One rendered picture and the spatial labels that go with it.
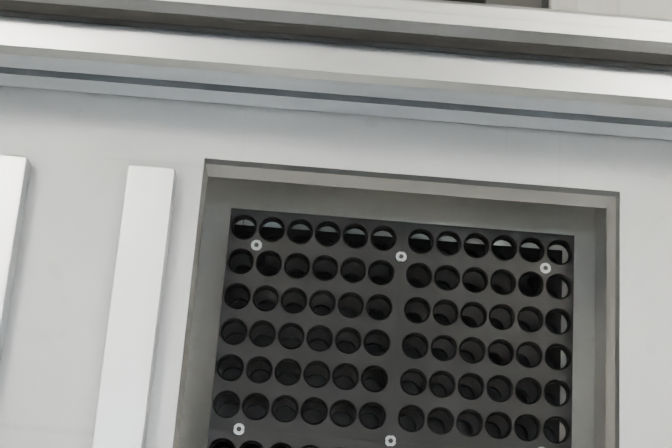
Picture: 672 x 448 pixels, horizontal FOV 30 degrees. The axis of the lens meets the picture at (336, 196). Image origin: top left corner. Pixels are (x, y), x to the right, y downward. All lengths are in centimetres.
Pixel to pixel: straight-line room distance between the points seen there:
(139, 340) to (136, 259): 4
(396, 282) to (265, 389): 8
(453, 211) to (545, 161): 11
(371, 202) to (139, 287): 18
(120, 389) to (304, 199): 19
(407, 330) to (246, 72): 15
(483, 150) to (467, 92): 4
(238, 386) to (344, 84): 16
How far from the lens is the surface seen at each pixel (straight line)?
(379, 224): 64
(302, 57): 57
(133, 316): 57
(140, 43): 58
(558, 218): 72
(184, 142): 61
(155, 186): 59
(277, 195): 71
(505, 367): 63
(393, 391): 62
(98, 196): 60
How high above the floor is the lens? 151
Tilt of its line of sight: 72 degrees down
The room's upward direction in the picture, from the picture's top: 7 degrees clockwise
